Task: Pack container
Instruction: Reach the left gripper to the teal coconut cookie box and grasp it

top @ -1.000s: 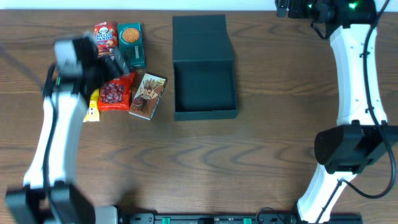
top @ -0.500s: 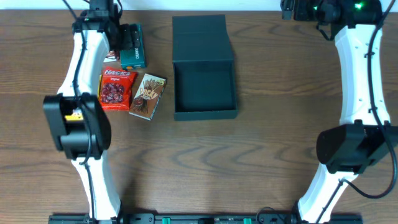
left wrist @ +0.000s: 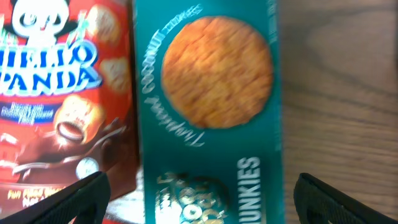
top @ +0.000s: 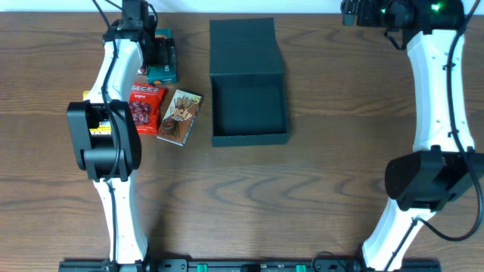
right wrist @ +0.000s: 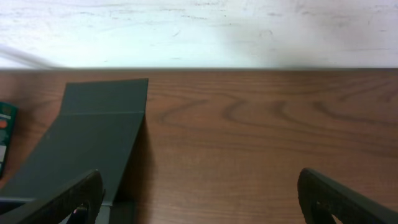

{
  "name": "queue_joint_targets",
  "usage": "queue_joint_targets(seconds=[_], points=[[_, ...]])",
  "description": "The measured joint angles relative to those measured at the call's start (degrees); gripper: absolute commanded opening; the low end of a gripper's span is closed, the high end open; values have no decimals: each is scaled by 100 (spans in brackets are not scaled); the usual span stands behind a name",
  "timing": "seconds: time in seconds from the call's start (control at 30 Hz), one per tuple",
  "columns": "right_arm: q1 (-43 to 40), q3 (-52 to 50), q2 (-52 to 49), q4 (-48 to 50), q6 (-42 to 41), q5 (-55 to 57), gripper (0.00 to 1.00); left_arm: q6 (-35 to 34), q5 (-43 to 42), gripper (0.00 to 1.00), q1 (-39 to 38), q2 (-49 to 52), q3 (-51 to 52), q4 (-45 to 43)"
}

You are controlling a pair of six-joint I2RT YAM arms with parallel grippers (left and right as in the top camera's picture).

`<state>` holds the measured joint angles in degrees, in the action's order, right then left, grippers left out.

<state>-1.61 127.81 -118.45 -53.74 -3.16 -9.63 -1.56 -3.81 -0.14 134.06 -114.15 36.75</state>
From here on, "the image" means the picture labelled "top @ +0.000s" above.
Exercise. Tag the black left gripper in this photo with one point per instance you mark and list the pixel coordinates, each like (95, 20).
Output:
(164, 57)

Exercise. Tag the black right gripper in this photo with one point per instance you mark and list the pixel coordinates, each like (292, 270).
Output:
(364, 17)

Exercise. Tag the teal coconut cookies box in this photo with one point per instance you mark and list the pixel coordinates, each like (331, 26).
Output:
(165, 72)

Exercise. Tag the black container box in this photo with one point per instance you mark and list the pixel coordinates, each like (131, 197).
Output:
(247, 77)

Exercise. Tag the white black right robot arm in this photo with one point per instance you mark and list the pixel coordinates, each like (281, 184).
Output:
(444, 162)

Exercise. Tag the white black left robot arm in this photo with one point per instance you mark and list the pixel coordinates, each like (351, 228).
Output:
(105, 139)

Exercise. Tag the red Hello Panda box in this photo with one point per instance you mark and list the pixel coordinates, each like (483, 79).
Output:
(142, 71)

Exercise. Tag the red Hacks candy bag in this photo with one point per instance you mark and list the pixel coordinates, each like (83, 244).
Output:
(144, 103)

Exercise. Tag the brown Pocky box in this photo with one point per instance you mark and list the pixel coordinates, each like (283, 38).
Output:
(179, 118)

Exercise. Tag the yellow Hacks candy bag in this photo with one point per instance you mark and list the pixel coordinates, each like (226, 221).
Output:
(97, 118)

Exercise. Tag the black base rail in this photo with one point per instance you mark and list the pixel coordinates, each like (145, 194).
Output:
(183, 265)

